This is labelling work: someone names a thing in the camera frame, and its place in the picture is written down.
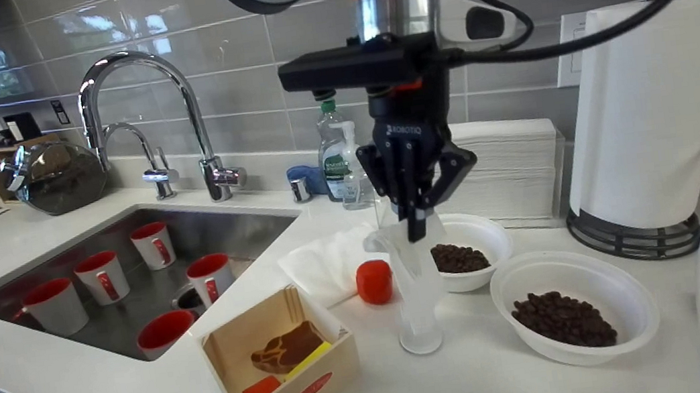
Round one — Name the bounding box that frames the white towel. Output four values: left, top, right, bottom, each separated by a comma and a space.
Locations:
273, 219, 393, 315

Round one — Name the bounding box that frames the white mug red inside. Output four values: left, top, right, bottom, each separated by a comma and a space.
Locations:
133, 307, 201, 363
72, 247, 133, 309
128, 219, 179, 274
19, 274, 92, 343
184, 251, 240, 311

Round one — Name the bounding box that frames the white wall socket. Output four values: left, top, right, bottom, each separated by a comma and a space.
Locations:
547, 10, 597, 89

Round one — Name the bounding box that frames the clear pump soap bottle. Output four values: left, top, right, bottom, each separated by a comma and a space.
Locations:
331, 117, 381, 213

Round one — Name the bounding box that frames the glass jar with lid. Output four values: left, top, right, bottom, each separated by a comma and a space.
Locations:
0, 133, 113, 223

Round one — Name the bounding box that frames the steel sink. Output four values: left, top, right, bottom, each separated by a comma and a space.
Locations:
0, 185, 316, 382

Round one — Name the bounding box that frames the orange toy piece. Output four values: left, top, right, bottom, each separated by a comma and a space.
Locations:
240, 374, 284, 393

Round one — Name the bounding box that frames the stack of white paper napkins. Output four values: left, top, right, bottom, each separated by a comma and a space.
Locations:
432, 109, 577, 242

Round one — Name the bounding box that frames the clear plastic tall cup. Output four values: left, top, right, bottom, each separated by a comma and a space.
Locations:
360, 209, 463, 361

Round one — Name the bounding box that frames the black wire towel holder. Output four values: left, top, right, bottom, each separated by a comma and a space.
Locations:
536, 0, 700, 273

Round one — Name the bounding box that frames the paper towel roll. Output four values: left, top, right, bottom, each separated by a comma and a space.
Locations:
544, 0, 700, 241

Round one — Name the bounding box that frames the toy steak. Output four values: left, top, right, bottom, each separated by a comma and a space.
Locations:
246, 318, 331, 378

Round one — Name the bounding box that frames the heap of coffee beans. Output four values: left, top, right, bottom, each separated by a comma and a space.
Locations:
510, 282, 620, 359
430, 237, 492, 278

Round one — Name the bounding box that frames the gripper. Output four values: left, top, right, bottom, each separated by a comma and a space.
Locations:
347, 70, 488, 249

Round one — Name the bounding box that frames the yellow toy piece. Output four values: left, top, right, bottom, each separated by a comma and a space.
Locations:
278, 340, 338, 382

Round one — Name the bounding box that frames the clear dish soap bottle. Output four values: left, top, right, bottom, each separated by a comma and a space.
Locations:
310, 97, 358, 205

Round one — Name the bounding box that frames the wooden box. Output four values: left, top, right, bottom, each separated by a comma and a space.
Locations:
194, 277, 365, 393

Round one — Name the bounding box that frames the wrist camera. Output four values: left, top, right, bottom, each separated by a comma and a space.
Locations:
275, 32, 445, 99

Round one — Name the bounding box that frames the small white bowl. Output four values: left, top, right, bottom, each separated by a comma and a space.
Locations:
424, 205, 518, 297

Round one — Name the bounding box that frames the large white bowl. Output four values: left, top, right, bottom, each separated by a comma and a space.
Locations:
486, 236, 666, 379

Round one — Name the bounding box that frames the tall chrome tap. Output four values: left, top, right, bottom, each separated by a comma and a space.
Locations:
72, 36, 251, 219

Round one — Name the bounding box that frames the red plastic block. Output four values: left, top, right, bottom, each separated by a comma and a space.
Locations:
353, 258, 398, 308

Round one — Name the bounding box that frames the small chrome tap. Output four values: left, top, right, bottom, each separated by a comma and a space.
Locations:
100, 115, 184, 208

